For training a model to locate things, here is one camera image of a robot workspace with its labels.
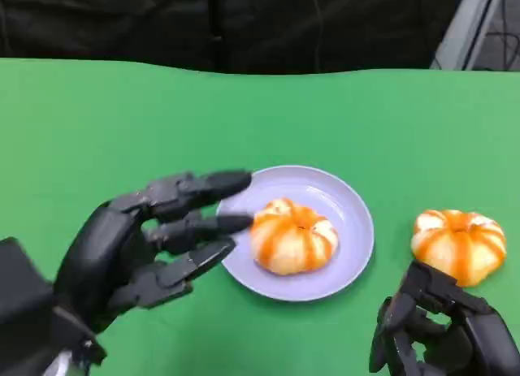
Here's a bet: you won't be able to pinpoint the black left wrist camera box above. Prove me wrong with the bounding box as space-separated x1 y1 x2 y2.
0 236 56 352

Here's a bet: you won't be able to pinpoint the lilac plate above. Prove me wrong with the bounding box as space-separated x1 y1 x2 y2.
214 164 375 303

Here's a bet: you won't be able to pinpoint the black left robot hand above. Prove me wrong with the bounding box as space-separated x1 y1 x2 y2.
52 171 255 335

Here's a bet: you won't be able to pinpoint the black floor cables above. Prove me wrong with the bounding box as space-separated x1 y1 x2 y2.
483 30 520 71

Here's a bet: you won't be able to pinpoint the black fabric backdrop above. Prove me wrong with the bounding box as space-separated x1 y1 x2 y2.
0 0 468 75

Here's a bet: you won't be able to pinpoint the green table cloth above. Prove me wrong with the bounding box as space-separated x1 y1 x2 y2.
0 57 520 376

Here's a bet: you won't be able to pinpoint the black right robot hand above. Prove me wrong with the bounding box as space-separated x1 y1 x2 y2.
368 260 520 376

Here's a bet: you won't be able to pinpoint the white aluminium frame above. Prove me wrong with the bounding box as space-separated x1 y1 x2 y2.
430 0 509 71

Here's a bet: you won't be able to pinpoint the thin black hanging cable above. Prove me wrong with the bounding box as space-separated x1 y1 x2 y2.
311 0 325 72

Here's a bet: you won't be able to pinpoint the orange and white bread roll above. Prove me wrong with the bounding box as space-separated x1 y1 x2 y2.
249 197 340 276
409 208 508 288

